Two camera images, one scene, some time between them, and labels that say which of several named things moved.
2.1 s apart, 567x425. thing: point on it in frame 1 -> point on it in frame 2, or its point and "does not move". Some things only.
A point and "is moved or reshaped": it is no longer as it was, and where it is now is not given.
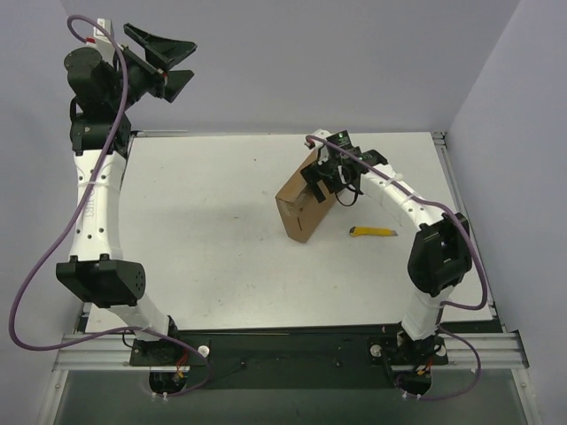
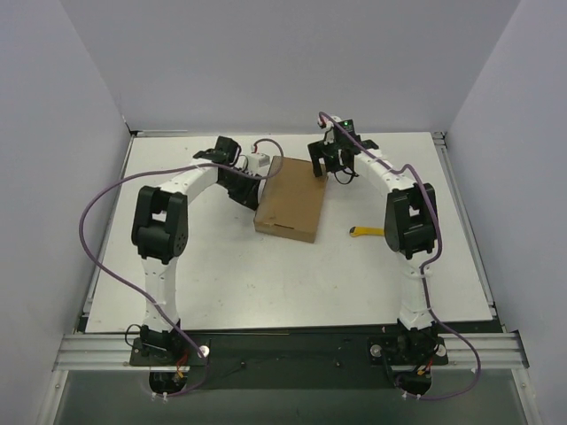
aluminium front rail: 112,352 does not move
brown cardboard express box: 301,211 is moved or reshaped
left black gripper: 144,65 -> 244,191
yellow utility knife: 371,231 does not move
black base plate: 350,359 does not move
